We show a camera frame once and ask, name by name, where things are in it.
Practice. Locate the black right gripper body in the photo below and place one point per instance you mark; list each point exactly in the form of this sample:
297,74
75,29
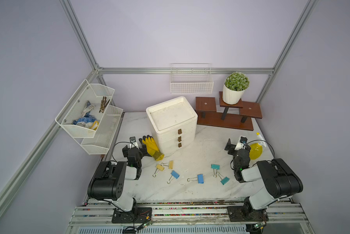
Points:
230,147

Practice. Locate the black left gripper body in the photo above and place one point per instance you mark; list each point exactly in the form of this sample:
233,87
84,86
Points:
127,150

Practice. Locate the yellow binder clip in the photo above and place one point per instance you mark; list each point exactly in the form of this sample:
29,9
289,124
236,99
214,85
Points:
158,168
169,164

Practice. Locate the blue binder clip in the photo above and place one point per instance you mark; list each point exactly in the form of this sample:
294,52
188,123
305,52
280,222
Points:
199,179
174,174

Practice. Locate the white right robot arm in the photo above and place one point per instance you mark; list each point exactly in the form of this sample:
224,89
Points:
280,181

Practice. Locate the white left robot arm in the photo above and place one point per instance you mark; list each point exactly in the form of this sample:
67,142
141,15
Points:
108,180

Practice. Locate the teal binder clip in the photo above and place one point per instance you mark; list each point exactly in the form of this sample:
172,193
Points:
224,179
215,168

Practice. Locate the white three-drawer cabinet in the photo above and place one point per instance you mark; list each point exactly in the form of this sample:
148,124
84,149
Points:
173,124

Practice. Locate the yellow black work glove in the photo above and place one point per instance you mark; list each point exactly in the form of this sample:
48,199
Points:
151,147

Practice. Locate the yellow spray bottle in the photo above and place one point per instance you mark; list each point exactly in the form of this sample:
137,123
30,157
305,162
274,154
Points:
257,147

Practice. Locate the brown wooden stepped shelf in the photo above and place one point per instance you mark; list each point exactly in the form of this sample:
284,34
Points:
235,116

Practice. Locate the white mesh lower bin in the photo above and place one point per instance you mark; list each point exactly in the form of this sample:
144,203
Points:
101,142

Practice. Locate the white mesh bin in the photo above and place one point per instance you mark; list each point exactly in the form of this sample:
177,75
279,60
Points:
78,116
101,142

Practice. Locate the blue white cloth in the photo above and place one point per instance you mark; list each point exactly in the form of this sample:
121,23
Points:
87,120

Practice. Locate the brown wooden clothespins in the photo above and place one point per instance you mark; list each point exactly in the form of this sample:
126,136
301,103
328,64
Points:
103,104

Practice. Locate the green plant in white pot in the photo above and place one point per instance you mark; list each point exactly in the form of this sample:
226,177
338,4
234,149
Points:
234,87

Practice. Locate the white mesh upper bin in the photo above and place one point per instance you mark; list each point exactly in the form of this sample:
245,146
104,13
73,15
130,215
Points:
78,116

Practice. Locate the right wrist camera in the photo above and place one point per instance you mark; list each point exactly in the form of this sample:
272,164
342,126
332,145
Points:
242,143

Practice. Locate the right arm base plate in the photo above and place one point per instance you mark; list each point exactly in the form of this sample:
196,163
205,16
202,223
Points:
246,215

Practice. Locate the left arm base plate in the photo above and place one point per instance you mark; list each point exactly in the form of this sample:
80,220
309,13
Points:
136,215

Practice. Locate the white wire wall basket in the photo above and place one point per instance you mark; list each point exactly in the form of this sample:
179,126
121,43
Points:
191,83

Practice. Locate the aluminium frame rail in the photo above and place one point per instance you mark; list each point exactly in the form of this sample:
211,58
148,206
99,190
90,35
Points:
132,71

